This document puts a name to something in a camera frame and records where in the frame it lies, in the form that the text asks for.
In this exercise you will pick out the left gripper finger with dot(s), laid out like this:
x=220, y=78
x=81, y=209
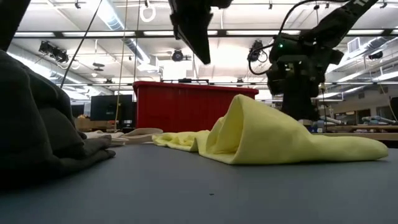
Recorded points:
x=174, y=21
x=196, y=28

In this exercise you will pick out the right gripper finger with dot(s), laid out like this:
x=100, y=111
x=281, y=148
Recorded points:
x=310, y=105
x=291, y=105

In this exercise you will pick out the yellow shirt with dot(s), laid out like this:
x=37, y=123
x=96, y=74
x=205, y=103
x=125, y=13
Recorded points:
x=264, y=140

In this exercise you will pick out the red plastic laundry basket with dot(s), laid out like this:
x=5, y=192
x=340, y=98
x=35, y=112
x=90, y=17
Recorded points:
x=186, y=105

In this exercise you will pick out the dark grey garment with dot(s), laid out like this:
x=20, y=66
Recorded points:
x=31, y=130

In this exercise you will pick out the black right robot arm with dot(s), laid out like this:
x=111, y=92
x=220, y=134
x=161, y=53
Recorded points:
x=335, y=21

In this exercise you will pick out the grey background robot arm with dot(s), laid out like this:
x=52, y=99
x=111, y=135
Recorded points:
x=331, y=120
x=377, y=119

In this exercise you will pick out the white ceiling vent unit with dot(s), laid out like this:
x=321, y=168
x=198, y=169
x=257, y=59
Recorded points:
x=354, y=44

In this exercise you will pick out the black ceiling speaker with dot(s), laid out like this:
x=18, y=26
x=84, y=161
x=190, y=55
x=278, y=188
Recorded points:
x=375, y=55

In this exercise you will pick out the black ceiling beam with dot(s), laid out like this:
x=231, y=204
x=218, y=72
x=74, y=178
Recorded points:
x=93, y=32

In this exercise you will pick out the black monitor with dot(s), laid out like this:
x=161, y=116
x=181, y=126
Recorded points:
x=107, y=107

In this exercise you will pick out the beige striped cloth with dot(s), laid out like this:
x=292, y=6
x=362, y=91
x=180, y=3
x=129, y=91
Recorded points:
x=140, y=133

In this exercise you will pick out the cardboard box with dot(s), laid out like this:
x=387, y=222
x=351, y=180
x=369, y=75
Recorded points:
x=84, y=123

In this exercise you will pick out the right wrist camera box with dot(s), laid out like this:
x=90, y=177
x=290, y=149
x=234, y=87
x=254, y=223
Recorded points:
x=275, y=81

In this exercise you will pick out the black ceiling camera rig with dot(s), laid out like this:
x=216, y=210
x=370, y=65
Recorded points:
x=54, y=51

